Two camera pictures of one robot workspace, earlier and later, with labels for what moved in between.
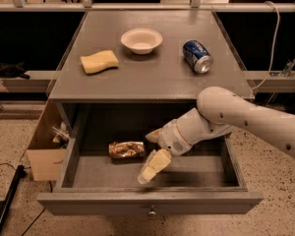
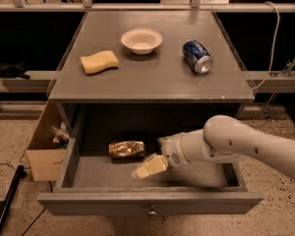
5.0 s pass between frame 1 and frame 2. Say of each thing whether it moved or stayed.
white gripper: moved
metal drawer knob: stayed
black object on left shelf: stayed
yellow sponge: stayed
